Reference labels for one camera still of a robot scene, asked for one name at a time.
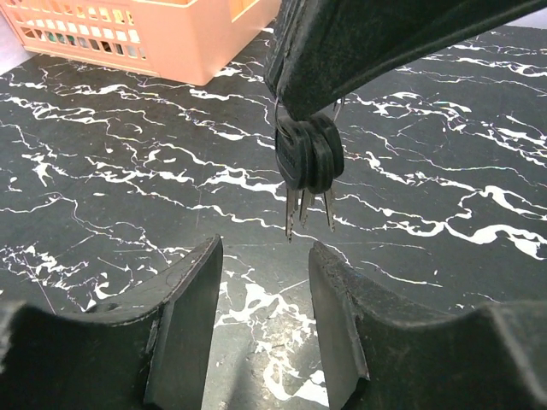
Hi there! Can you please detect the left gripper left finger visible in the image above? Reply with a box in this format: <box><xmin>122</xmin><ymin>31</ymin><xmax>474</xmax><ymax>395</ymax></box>
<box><xmin>1</xmin><ymin>236</ymin><xmax>223</xmax><ymax>409</ymax></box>

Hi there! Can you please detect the pink plastic file organizer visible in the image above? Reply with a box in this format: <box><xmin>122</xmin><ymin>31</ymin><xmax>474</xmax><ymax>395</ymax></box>
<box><xmin>1</xmin><ymin>0</ymin><xmax>280</xmax><ymax>86</ymax></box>

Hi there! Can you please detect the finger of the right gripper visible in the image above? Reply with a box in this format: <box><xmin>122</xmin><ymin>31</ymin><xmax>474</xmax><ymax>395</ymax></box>
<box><xmin>263</xmin><ymin>0</ymin><xmax>546</xmax><ymax>120</ymax></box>

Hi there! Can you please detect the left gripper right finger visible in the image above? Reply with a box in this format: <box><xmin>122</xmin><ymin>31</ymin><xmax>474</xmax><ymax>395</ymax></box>
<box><xmin>309</xmin><ymin>243</ymin><xmax>546</xmax><ymax>409</ymax></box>

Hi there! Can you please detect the black key bunch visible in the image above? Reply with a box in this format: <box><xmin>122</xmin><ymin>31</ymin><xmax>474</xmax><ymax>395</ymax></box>
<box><xmin>274</xmin><ymin>112</ymin><xmax>344</xmax><ymax>242</ymax></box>

